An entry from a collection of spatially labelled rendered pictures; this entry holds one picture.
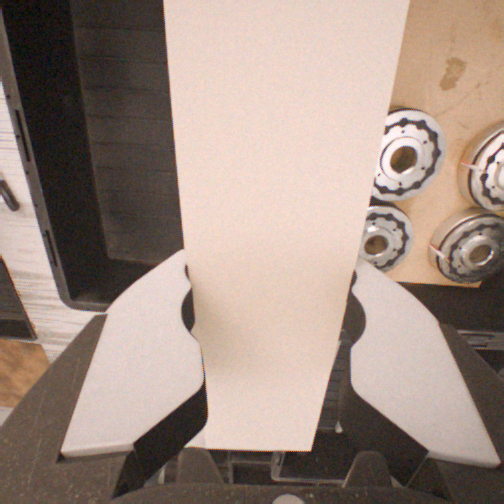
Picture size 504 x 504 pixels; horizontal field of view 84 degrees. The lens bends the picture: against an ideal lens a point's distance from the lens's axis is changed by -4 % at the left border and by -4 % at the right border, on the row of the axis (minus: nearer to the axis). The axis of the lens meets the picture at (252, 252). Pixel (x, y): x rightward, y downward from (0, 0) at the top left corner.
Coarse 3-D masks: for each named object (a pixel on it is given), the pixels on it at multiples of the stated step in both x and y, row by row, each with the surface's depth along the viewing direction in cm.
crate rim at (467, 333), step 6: (342, 324) 35; (342, 330) 35; (456, 330) 35; (462, 330) 35; (468, 330) 35; (474, 330) 35; (480, 330) 35; (486, 330) 35; (492, 330) 35; (498, 330) 36; (462, 336) 35; (468, 336) 35; (474, 336) 35; (480, 336) 35; (486, 336) 36; (492, 336) 36; (498, 336) 35
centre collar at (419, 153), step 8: (408, 136) 31; (392, 144) 31; (400, 144) 31; (408, 144) 31; (416, 144) 31; (384, 152) 31; (392, 152) 31; (416, 152) 31; (424, 152) 31; (384, 160) 32; (416, 160) 32; (384, 168) 32; (408, 168) 32; (416, 168) 32; (392, 176) 32; (400, 176) 32; (408, 176) 32
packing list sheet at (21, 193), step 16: (0, 80) 43; (0, 96) 44; (0, 112) 45; (0, 128) 46; (0, 144) 47; (16, 144) 47; (0, 160) 49; (16, 160) 49; (16, 176) 50; (16, 192) 51
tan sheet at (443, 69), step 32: (416, 0) 27; (448, 0) 27; (480, 0) 27; (416, 32) 29; (448, 32) 29; (480, 32) 29; (416, 64) 30; (448, 64) 30; (480, 64) 30; (416, 96) 32; (448, 96) 32; (480, 96) 31; (448, 128) 33; (480, 128) 33; (448, 160) 35; (448, 192) 37; (416, 224) 39; (416, 256) 41
